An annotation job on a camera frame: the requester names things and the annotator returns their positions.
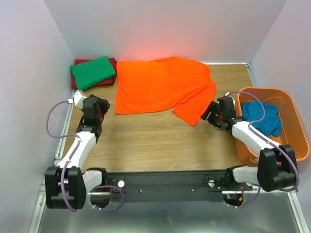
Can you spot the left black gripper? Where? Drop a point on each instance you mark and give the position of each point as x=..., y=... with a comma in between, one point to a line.
x=104, y=104

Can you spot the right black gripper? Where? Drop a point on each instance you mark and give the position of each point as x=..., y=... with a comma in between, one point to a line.
x=213, y=107

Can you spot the orange t shirt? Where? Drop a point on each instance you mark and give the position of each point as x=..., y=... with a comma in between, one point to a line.
x=176, y=83

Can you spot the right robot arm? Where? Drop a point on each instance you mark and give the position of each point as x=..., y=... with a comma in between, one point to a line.
x=277, y=167

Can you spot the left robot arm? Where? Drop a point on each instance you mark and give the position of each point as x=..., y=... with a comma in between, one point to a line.
x=66, y=186

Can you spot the dark red folded t shirt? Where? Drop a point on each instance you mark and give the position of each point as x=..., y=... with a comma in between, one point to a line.
x=107, y=82

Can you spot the green folded t shirt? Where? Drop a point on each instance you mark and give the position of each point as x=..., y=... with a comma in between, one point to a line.
x=90, y=73

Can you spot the blue crumpled t shirt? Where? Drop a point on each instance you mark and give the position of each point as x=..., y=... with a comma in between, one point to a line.
x=271, y=124

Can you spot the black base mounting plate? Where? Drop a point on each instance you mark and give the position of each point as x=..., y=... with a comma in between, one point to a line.
x=165, y=186

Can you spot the orange plastic laundry basket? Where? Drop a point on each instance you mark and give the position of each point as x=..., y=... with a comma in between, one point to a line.
x=292, y=131

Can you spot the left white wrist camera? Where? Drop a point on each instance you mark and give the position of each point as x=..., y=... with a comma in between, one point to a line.
x=77, y=99

